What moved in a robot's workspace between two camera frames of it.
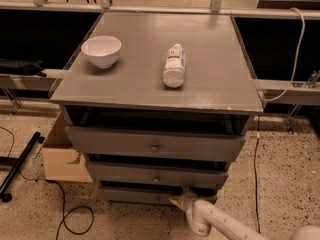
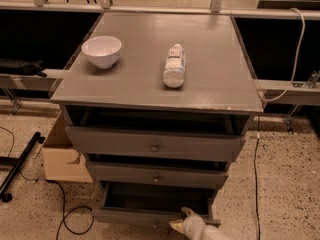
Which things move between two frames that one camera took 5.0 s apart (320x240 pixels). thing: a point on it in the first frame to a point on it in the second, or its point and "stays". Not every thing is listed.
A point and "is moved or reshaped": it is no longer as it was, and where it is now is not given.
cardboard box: (61, 160) stays
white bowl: (103, 51) stays
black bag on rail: (22, 67) stays
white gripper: (187, 199) to (193, 224)
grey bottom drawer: (147, 196) is moved or reshaped
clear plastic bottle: (174, 70) stays
